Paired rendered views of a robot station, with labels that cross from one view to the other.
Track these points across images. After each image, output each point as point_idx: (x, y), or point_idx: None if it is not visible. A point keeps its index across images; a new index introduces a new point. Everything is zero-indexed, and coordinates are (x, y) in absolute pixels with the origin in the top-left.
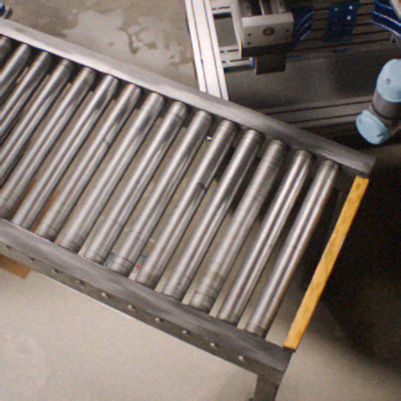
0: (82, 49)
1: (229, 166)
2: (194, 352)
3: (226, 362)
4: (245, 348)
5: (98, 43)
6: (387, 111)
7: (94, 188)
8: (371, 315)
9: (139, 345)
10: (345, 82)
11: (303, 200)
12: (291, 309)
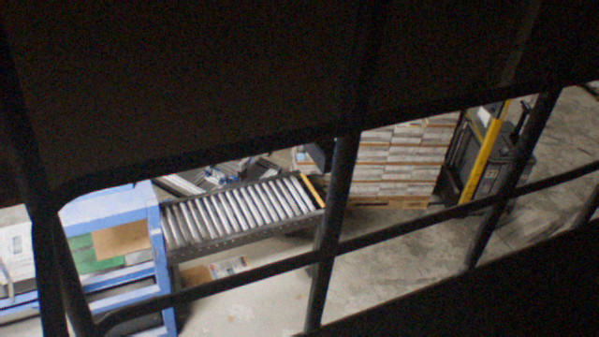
0: (212, 190)
1: (274, 189)
2: None
3: None
4: (316, 213)
5: None
6: (303, 150)
7: (254, 212)
8: (310, 230)
9: (265, 281)
10: (250, 180)
11: (295, 185)
12: (290, 243)
